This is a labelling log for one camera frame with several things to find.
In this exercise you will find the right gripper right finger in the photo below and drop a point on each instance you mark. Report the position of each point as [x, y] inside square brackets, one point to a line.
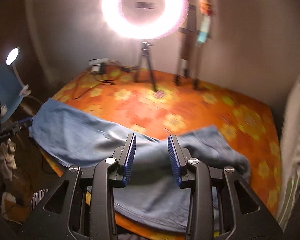
[178, 162]

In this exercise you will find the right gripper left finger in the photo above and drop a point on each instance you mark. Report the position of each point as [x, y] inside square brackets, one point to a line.
[120, 172]

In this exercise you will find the light blue denim pants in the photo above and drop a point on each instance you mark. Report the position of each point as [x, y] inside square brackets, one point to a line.
[152, 197]

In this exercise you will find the gloved left hand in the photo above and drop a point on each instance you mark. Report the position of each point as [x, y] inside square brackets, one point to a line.
[7, 160]

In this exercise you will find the blue plastic chair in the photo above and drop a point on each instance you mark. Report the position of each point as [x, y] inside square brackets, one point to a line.
[9, 91]

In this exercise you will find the orange floral bed sheet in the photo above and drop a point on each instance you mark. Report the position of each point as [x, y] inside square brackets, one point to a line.
[246, 123]

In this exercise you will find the white clip desk lamp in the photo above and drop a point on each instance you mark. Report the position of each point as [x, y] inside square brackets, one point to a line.
[10, 60]

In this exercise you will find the striped pants knee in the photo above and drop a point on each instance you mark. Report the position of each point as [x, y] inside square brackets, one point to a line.
[37, 197]

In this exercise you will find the black power adapter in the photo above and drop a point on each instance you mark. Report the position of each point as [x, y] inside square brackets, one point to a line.
[102, 69]

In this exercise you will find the tall folded tripod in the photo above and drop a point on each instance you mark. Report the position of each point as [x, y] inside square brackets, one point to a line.
[189, 32]

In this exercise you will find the white power strip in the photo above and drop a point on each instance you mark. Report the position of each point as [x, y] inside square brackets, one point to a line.
[94, 64]

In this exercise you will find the small black tripod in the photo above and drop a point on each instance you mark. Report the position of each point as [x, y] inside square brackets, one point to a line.
[145, 54]

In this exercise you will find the colourful cloth on tripod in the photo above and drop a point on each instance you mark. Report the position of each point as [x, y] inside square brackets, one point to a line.
[206, 11]

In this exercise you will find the bright ring light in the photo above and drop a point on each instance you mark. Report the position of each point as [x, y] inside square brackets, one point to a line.
[144, 19]

